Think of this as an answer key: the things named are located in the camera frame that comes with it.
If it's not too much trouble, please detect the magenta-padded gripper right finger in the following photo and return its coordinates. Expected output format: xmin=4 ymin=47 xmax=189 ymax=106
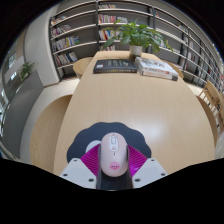
xmin=126 ymin=143 xmax=168 ymax=190

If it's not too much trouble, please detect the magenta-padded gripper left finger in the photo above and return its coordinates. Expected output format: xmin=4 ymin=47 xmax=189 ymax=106
xmin=59 ymin=143 xmax=103 ymax=191

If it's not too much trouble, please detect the pink computer mouse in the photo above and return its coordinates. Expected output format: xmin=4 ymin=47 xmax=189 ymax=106
xmin=99 ymin=132 xmax=129 ymax=178

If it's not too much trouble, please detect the book with white spine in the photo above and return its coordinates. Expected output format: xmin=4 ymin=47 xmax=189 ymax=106
xmin=141 ymin=68 xmax=179 ymax=82

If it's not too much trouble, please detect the white cover book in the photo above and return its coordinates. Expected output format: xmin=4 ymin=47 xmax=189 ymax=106
xmin=134 ymin=56 xmax=179 ymax=77

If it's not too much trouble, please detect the black book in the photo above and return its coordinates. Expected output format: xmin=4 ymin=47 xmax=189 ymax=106
xmin=93 ymin=58 xmax=139 ymax=75

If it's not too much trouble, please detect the small green potted plant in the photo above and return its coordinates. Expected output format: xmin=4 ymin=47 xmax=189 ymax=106
xmin=19 ymin=60 xmax=36 ymax=81

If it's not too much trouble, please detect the green potted plant white pot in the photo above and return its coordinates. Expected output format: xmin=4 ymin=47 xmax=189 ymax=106
xmin=102 ymin=19 xmax=174 ymax=62

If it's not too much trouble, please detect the grey bookshelf unit with books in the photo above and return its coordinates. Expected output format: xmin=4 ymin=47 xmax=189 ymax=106
xmin=49 ymin=0 xmax=224 ymax=94

